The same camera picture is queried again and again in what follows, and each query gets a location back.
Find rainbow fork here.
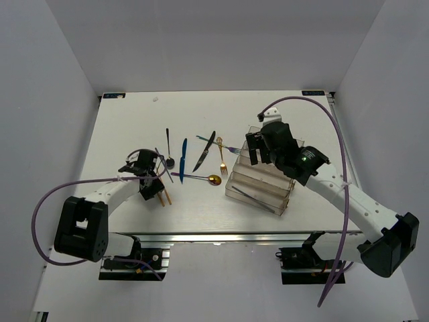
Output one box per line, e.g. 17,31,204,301
196,136,241,155

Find right blue table label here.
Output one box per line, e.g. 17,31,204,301
301,90,325,97

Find gold ornate fork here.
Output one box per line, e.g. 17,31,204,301
217,137,228,176

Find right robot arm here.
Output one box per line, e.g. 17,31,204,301
245,121,420,278

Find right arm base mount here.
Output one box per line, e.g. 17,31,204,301
275,247,334,285

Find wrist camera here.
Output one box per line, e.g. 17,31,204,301
125,151,139,164
257,107,282,127

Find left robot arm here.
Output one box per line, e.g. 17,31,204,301
54,149,164,268

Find purple gold spoon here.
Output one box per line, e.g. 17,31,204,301
183,174,222,186

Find black knife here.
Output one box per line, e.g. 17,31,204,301
193,131,216,172

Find blue knife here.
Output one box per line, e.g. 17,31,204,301
179,138,188,183

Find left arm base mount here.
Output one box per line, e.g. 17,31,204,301
99,246,170,282

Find left blue table label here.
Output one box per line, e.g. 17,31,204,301
103,93,126,99

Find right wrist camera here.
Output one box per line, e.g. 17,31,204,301
257,107,282,127

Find blue table label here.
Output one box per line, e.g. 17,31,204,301
103,93,126,99
301,90,325,97

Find black spoon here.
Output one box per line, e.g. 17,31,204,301
166,128,175,169

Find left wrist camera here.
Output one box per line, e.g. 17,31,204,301
125,151,139,164

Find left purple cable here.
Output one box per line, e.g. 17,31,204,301
31,153,168,281

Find clear tiered utensil organizer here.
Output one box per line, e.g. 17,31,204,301
225,142,296,216

